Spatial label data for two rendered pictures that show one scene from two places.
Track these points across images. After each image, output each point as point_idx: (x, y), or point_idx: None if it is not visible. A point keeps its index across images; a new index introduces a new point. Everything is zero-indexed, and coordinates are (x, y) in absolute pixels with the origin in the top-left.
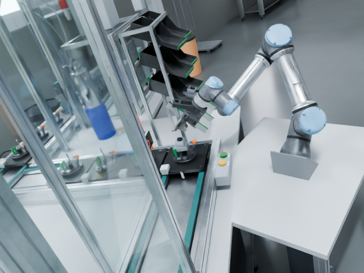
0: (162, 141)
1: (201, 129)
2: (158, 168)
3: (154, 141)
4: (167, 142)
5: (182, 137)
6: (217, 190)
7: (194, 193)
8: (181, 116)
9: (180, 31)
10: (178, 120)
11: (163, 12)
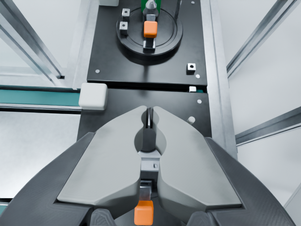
0: (282, 66)
1: (292, 208)
2: (105, 79)
3: (285, 46)
4: (280, 77)
5: (255, 127)
6: None
7: (6, 193)
8: (217, 183)
9: None
10: (192, 134)
11: None
